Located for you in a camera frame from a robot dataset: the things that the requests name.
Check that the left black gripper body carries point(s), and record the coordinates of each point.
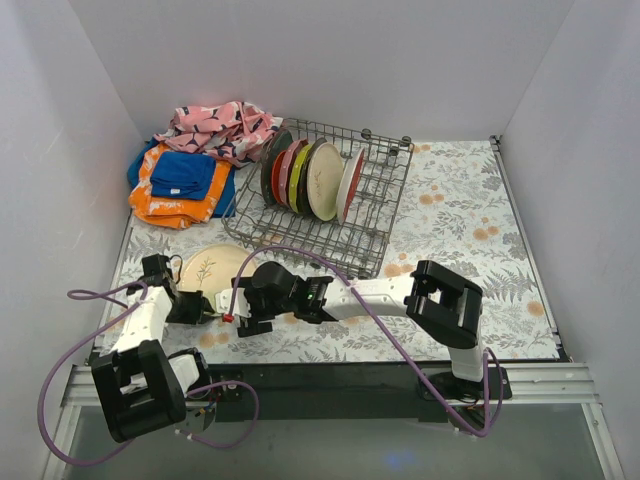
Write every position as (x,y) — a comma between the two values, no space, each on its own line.
(192,308)

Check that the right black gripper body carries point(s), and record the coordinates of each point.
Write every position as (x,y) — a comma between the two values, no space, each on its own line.
(244,322)

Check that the cream leaf plate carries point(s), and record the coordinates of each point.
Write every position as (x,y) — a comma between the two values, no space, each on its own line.
(212,270)
(325,172)

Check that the dark blue plate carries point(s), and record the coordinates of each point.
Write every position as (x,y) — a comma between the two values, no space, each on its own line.
(280,142)
(302,190)

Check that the olive polka dot plate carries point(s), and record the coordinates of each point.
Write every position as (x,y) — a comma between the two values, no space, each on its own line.
(296,192)

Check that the orange plate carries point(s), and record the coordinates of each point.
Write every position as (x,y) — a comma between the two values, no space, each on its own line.
(279,177)

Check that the pink polka dot plate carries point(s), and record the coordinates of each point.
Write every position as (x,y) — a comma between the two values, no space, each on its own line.
(293,151)

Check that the red teal flower plate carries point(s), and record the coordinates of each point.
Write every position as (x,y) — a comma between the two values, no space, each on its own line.
(348,185)

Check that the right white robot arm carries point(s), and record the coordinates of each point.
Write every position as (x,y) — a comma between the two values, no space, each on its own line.
(442,303)

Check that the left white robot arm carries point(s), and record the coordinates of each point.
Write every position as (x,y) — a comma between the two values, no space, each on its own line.
(141,388)

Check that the orange blue cloth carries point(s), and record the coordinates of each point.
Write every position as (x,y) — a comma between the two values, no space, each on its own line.
(176,189)

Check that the pink patterned cloth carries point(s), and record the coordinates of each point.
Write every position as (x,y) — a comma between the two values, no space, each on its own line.
(235,132)

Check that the floral tablecloth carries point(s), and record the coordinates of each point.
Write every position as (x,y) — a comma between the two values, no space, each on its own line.
(454,210)

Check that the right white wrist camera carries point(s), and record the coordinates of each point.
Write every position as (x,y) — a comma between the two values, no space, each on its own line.
(227,311)

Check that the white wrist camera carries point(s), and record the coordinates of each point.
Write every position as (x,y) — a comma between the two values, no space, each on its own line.
(227,311)
(162,265)

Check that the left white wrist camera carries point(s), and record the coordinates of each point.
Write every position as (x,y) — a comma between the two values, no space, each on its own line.
(162,265)

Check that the grey wire dish rack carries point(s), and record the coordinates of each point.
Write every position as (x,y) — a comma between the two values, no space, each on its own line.
(358,245)

